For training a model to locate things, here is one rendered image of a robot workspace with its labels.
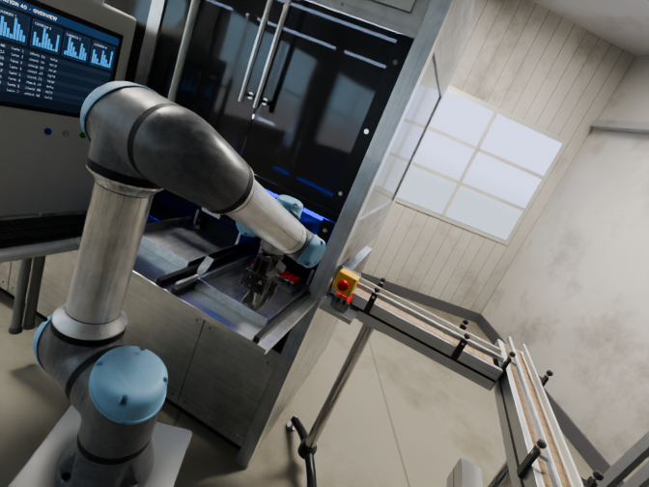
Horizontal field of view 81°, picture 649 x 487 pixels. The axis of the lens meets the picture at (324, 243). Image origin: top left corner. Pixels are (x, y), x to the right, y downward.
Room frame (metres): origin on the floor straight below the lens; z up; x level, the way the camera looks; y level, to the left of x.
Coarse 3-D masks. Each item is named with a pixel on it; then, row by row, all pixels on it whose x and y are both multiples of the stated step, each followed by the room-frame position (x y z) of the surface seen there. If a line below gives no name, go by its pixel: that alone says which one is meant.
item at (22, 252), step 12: (0, 216) 1.10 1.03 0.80; (12, 216) 1.12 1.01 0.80; (24, 216) 1.15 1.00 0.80; (36, 216) 1.18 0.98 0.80; (60, 240) 1.10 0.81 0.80; (72, 240) 1.13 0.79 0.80; (0, 252) 0.92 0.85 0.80; (12, 252) 0.94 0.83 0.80; (24, 252) 0.97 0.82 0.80; (36, 252) 1.00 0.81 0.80; (48, 252) 1.03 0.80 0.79; (60, 252) 1.07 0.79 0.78
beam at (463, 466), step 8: (456, 464) 1.20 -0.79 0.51; (464, 464) 1.17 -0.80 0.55; (472, 464) 1.19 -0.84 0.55; (456, 472) 1.16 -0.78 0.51; (464, 472) 1.13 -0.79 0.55; (472, 472) 1.15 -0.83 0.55; (480, 472) 1.17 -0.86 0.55; (448, 480) 1.17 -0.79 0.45; (456, 480) 1.12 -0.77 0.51; (464, 480) 1.09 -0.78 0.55; (472, 480) 1.11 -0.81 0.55; (480, 480) 1.12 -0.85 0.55
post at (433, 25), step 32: (448, 0) 1.27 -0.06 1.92; (416, 64) 1.27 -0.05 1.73; (384, 128) 1.27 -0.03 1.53; (384, 160) 1.31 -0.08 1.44; (352, 192) 1.28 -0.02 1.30; (352, 224) 1.27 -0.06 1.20; (320, 288) 1.27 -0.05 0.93; (288, 352) 1.27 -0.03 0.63; (256, 416) 1.28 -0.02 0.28; (256, 448) 1.29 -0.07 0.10
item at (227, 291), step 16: (224, 272) 1.18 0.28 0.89; (240, 272) 1.24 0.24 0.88; (208, 288) 1.01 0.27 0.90; (224, 288) 1.09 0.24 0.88; (240, 288) 1.13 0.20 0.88; (224, 304) 1.00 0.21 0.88; (240, 304) 0.99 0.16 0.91; (272, 304) 1.11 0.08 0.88; (288, 304) 1.11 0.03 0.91; (256, 320) 0.97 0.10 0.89
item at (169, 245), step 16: (160, 224) 1.31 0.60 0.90; (176, 224) 1.40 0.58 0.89; (192, 224) 1.48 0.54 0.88; (144, 240) 1.14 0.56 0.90; (160, 240) 1.23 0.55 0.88; (176, 240) 1.28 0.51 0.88; (192, 240) 1.34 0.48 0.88; (208, 240) 1.39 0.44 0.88; (160, 256) 1.12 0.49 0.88; (176, 256) 1.11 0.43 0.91; (192, 256) 1.21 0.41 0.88
